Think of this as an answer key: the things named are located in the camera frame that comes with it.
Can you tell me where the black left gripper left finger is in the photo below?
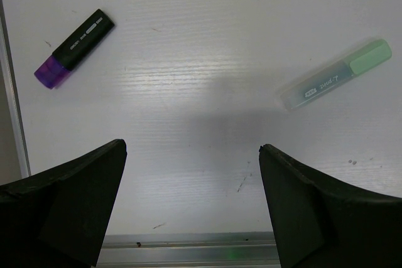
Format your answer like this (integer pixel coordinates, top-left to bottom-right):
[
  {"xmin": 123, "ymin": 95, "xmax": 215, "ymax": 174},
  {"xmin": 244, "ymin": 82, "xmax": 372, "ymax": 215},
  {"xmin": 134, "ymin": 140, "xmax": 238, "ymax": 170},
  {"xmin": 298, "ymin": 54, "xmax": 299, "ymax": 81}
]
[{"xmin": 1, "ymin": 139, "xmax": 127, "ymax": 267}]

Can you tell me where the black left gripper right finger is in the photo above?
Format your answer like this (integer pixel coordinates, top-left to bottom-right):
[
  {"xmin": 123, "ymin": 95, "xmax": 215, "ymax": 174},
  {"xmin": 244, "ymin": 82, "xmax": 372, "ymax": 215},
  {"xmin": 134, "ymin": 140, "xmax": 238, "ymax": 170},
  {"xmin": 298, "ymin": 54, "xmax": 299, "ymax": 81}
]
[{"xmin": 259, "ymin": 144, "xmax": 401, "ymax": 267}]

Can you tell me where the pastel green translucent highlighter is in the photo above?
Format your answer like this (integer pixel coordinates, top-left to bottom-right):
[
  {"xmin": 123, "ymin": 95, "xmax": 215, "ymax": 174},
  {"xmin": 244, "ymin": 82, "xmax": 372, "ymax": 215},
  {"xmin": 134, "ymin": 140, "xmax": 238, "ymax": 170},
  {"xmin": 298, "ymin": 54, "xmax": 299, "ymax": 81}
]
[{"xmin": 281, "ymin": 39, "xmax": 392, "ymax": 110}]

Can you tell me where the black purple-capped highlighter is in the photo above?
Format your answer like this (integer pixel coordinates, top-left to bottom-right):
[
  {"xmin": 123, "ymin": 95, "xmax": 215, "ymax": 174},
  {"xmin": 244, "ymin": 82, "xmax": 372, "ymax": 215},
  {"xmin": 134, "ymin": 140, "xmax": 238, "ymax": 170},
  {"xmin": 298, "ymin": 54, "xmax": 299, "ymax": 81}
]
[{"xmin": 34, "ymin": 9, "xmax": 115, "ymax": 89}]

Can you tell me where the aluminium table edge rail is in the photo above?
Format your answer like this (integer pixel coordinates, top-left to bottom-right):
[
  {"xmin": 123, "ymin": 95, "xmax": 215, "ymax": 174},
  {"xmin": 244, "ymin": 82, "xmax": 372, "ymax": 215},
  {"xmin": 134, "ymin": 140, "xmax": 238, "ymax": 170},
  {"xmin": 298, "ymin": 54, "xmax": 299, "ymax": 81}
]
[{"xmin": 1, "ymin": 0, "xmax": 279, "ymax": 267}]

